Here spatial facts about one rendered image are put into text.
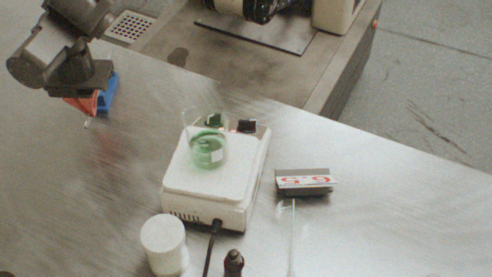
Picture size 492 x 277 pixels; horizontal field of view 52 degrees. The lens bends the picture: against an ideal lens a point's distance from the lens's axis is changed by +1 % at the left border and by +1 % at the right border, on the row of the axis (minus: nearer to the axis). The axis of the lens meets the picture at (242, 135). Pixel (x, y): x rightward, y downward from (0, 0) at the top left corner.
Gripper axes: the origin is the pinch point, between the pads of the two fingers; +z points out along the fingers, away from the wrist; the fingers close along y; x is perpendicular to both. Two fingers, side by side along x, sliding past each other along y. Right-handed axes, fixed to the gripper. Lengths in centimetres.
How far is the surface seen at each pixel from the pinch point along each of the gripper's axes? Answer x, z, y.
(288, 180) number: -12.7, 1.1, 34.4
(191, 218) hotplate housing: -20.3, 0.9, 19.9
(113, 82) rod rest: 9.7, 2.2, 1.3
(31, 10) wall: 119, 65, -71
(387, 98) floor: 85, 78, 79
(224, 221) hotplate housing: -21.2, 0.0, 24.8
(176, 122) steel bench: 0.8, 3.2, 14.5
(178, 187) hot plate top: -19.3, -5.6, 18.5
